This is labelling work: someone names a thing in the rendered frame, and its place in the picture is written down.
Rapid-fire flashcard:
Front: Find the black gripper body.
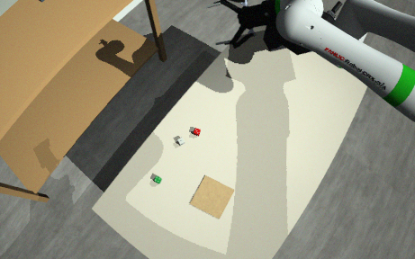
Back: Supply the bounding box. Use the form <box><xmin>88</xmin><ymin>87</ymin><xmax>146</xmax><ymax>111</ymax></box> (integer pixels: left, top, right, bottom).
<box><xmin>237</xmin><ymin>4</ymin><xmax>265</xmax><ymax>30</ymax></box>

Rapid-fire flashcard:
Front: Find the green die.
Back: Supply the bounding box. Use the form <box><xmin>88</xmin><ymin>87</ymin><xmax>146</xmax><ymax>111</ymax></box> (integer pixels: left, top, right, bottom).
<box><xmin>154</xmin><ymin>176</ymin><xmax>162</xmax><ymax>183</ymax></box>

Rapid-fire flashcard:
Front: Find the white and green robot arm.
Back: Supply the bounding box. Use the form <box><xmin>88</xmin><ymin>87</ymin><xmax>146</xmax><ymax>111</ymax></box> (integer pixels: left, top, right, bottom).
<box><xmin>260</xmin><ymin>0</ymin><xmax>415</xmax><ymax>122</ymax></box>

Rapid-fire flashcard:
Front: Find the tan flat mat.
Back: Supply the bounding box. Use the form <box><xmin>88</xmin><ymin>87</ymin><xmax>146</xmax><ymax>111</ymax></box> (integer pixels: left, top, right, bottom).
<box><xmin>190</xmin><ymin>175</ymin><xmax>235</xmax><ymax>219</ymax></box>

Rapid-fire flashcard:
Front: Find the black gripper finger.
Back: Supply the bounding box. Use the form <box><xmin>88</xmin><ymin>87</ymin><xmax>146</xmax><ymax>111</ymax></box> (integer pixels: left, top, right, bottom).
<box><xmin>205</xmin><ymin>0</ymin><xmax>248</xmax><ymax>16</ymax></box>
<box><xmin>215</xmin><ymin>20</ymin><xmax>257</xmax><ymax>49</ymax></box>

